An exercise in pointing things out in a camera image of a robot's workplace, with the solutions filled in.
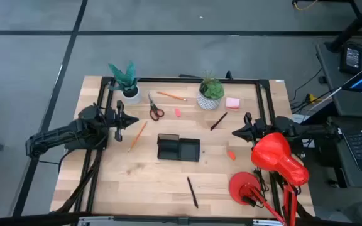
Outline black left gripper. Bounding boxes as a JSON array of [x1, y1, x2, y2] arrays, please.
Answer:
[[106, 100, 140, 142]]

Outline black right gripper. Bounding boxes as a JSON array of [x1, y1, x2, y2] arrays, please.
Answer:
[[232, 112, 275, 144]]

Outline orange pencil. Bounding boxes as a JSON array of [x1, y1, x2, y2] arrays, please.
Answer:
[[156, 90, 188, 102], [127, 121, 148, 153]]

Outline red and black scissors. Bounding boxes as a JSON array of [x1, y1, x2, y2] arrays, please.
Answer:
[[147, 91, 165, 122]]

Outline pink sticky note pad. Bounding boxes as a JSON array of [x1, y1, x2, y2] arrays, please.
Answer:
[[224, 97, 241, 111]]

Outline black mesh desk organizer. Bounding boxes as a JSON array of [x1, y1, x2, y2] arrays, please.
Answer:
[[156, 133, 201, 163]]

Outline teal plant in white pot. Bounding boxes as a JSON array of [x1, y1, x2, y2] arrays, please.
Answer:
[[107, 60, 142, 105]]

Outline red desk lamp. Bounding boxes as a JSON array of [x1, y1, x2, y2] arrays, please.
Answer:
[[228, 132, 310, 226]]

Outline green plant in patterned pot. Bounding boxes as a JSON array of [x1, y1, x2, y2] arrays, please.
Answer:
[[196, 71, 226, 111]]

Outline laptop computer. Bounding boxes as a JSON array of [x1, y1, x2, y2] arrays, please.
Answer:
[[315, 37, 362, 189]]

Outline small black screen device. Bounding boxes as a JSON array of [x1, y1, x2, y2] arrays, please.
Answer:
[[339, 42, 362, 75]]

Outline black stand leg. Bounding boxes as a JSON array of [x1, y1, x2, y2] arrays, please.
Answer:
[[324, 0, 362, 53]]

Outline black aluminium table frame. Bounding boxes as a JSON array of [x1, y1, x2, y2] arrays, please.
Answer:
[[50, 76, 315, 226]]

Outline black cable bundle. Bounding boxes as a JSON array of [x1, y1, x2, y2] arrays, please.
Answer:
[[55, 137, 106, 214]]

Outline silver aluminium rail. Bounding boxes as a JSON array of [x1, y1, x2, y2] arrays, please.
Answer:
[[77, 215, 284, 226]]

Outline yellow cable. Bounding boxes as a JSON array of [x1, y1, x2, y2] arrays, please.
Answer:
[[293, 0, 319, 12]]

